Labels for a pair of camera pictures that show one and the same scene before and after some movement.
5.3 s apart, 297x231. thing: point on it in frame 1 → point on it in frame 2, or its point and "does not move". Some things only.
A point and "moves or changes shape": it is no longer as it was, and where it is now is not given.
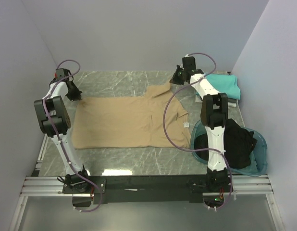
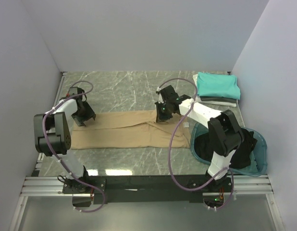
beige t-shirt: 157,120 moves or changes shape
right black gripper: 176,77 → 161,115
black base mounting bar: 146,189 does not move
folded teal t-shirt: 225,83 does not move
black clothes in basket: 239,143 does not move
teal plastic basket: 259,160 does not move
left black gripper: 74,93 → 84,116
